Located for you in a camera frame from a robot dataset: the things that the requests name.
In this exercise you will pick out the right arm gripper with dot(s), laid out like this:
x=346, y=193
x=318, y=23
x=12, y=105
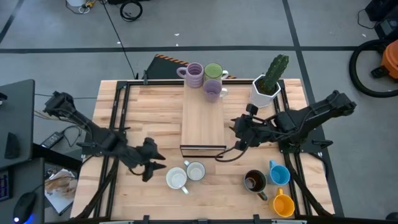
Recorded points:
x=255, y=130

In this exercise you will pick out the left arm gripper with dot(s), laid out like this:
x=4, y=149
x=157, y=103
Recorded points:
x=144, y=154

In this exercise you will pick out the white mug blue leaf pattern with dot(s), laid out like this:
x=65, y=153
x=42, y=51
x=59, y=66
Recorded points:
x=176, y=178

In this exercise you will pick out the dark speckled teal mug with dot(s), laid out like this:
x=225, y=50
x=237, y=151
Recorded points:
x=255, y=181

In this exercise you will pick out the light blue mug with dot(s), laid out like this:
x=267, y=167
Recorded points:
x=280, y=175

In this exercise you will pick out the purple ribbed mug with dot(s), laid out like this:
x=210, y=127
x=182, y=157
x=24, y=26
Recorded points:
x=194, y=76

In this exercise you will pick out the yellow mug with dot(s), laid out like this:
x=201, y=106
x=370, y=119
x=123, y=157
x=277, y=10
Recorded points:
x=283, y=205

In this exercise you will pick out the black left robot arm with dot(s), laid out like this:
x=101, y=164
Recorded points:
x=68, y=112

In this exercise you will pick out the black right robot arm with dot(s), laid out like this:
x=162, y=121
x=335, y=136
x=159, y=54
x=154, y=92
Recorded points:
x=326, y=107

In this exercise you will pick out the white hexagonal plant pot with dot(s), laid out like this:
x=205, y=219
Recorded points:
x=259, y=99

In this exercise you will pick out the green cactus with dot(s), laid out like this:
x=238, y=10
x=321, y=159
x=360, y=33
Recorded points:
x=276, y=71

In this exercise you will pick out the black mat orange striped edge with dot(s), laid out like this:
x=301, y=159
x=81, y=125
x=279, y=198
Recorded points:
x=161, y=70

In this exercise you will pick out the black power adapter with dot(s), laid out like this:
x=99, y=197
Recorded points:
x=52, y=140

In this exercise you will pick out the black computer mouse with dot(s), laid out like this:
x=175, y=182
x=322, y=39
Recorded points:
x=25, y=207

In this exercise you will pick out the black rounded desk object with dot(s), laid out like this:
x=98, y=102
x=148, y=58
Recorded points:
x=12, y=146

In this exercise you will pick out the dark grey desk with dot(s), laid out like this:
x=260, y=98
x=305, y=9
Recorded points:
x=17, y=115

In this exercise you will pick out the black keyboard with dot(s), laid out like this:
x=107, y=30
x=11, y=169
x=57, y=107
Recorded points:
x=4, y=185

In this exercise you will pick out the orange shop vacuum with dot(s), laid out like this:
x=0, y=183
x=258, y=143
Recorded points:
x=391, y=59

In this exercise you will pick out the white bucket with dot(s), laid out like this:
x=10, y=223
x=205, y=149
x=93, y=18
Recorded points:
x=75, y=2

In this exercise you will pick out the black equipment case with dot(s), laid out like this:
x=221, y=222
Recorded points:
x=385, y=15

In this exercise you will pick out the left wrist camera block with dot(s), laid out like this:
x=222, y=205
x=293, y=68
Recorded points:
x=148, y=175

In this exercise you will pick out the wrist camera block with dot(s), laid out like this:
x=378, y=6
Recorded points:
x=148, y=175
x=252, y=109

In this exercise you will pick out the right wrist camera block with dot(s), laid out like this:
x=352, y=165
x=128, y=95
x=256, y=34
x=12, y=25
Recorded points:
x=252, y=109

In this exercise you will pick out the wooden shelf black metal frame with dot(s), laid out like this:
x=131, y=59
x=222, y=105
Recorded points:
x=202, y=124

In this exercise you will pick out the black aluminium table frame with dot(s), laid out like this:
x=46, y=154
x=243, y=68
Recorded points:
x=155, y=82

